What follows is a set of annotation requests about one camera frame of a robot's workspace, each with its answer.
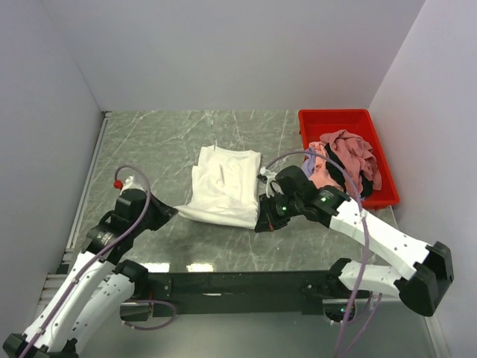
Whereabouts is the white t shirt red print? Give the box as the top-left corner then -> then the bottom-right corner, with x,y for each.
176,145 -> 262,229

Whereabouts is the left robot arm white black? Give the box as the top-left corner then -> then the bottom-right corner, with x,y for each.
3,189 -> 178,357

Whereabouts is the lavender t shirt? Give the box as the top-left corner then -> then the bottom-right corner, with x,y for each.
301,148 -> 316,179

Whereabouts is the dusty pink t shirt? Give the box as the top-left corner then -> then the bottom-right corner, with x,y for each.
320,130 -> 382,198

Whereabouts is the black t shirt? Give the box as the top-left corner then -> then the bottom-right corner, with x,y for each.
325,143 -> 373,198

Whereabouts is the red plastic bin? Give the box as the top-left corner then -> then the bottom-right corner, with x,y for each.
298,109 -> 400,210

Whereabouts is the light pink t shirt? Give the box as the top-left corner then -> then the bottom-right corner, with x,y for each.
309,142 -> 343,190

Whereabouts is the black base crossbar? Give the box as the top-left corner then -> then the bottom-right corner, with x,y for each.
119,271 -> 358,321

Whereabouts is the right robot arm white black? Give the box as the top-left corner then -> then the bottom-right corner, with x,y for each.
254,166 -> 454,317

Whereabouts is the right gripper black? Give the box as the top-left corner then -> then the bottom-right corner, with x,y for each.
255,190 -> 303,233

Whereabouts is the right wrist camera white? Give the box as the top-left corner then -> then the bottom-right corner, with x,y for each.
257,166 -> 277,198

